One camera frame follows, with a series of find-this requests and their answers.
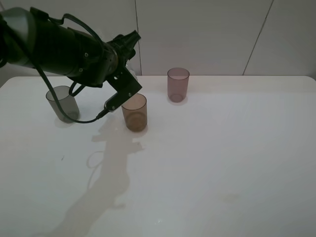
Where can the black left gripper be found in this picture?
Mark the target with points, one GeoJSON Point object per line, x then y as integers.
{"type": "Point", "coordinates": [120, 50]}

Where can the clear plastic water bottle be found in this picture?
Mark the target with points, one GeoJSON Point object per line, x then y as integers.
{"type": "Point", "coordinates": [130, 69]}

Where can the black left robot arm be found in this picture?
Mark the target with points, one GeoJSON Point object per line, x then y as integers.
{"type": "Point", "coordinates": [69, 47]}

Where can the mauve translucent cup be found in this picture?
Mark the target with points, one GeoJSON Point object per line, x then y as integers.
{"type": "Point", "coordinates": [177, 84]}

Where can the brown translucent cup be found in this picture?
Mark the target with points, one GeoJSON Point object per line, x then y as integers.
{"type": "Point", "coordinates": [135, 113]}

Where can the grey translucent cup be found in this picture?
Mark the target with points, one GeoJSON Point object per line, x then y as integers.
{"type": "Point", "coordinates": [67, 102]}

